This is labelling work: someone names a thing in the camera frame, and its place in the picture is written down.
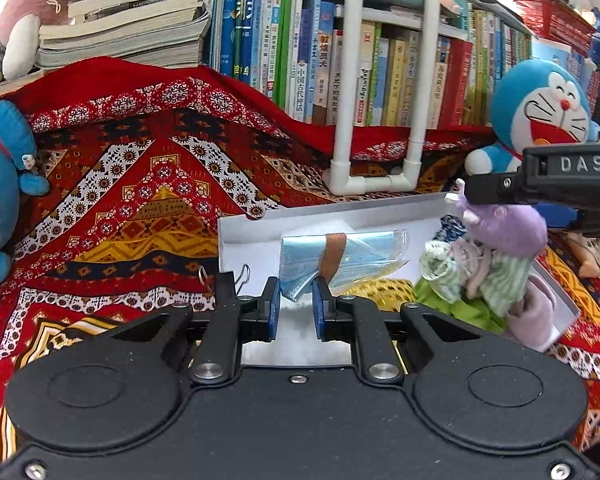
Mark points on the blue round plush toy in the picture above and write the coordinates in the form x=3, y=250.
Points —
x=5, y=125

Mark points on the stack of thick books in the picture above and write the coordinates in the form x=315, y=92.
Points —
x=120, y=35

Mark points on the row of upright books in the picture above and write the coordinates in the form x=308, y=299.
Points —
x=300, y=60

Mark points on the green scrunchie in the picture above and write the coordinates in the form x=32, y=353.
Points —
x=445, y=305

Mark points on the pack of blue face masks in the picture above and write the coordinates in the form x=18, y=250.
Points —
x=365, y=255

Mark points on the white pipe frame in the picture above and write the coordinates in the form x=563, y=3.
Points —
x=347, y=110

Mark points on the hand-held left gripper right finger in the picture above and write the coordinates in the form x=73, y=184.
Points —
x=320, y=306

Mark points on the blue cat plush toy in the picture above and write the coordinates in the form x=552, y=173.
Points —
x=520, y=100

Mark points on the purple plush toy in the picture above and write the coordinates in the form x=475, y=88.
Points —
x=510, y=230

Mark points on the black binder clip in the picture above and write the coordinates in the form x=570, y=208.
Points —
x=225, y=285

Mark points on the green striped cloth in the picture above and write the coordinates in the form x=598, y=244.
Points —
x=505, y=280

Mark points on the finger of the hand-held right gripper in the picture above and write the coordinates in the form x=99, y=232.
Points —
x=490, y=189

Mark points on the pale pink sock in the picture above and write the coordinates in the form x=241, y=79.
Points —
x=540, y=315

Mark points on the long-haired doll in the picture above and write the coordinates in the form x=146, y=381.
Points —
x=587, y=260

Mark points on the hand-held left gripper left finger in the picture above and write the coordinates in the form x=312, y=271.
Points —
x=274, y=306

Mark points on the pink plush toy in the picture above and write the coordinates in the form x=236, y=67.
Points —
x=30, y=5

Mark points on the red plastic basket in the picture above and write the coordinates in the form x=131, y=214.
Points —
x=555, y=20

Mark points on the navy floral cloth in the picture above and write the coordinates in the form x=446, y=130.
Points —
x=450, y=230

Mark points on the white shallow box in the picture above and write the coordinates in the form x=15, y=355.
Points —
x=260, y=245

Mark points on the red patterned blanket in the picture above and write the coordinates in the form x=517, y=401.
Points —
x=130, y=200

